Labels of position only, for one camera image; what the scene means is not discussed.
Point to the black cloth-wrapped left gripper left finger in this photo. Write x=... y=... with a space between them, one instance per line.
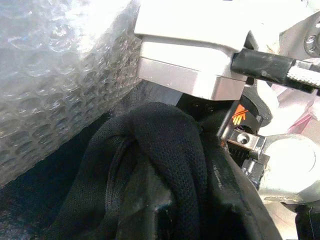
x=160 y=155

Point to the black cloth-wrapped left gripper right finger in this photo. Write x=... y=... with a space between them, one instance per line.
x=232 y=200

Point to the pink white cloth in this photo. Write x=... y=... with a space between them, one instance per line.
x=303 y=117

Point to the clear bubble wrap sheet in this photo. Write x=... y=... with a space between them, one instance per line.
x=57 y=82

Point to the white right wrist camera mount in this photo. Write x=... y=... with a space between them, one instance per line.
x=190 y=42

